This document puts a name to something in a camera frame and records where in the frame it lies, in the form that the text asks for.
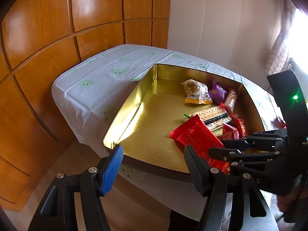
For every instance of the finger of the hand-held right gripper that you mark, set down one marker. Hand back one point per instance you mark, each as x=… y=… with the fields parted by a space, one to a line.
x=262 y=139
x=240 y=156

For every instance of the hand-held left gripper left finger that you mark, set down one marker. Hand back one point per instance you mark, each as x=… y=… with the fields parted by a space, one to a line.
x=110 y=170

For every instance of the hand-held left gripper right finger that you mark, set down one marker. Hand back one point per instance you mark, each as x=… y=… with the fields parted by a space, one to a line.
x=195 y=170

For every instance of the small red snack packet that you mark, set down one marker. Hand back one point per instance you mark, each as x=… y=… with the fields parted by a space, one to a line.
x=240 y=126
x=229 y=132

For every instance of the large red snack packet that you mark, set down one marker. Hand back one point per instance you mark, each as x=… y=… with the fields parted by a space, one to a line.
x=197 y=137

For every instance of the clear cracker packet green ends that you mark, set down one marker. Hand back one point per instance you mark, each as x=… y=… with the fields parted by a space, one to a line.
x=211 y=115

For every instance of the red white striped snack packet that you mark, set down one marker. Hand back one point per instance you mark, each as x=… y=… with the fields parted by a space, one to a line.
x=230 y=101

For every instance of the gold tin box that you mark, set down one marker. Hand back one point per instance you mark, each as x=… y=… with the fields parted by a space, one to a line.
x=149 y=130

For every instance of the purple snack packet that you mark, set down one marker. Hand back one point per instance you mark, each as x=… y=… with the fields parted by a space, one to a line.
x=217 y=92

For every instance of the white brown snack packet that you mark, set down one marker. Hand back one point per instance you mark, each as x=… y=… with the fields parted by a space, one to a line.
x=195 y=90

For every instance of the person's right hand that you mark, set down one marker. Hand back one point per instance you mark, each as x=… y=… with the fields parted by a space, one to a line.
x=286 y=201

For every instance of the patterned curtain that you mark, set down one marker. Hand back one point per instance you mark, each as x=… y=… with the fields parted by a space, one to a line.
x=281 y=48

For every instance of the white tablecloth green print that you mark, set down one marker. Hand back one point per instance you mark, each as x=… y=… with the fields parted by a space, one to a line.
x=96 y=77

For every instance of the wooden wardrobe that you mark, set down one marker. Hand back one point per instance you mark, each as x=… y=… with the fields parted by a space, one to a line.
x=48 y=41

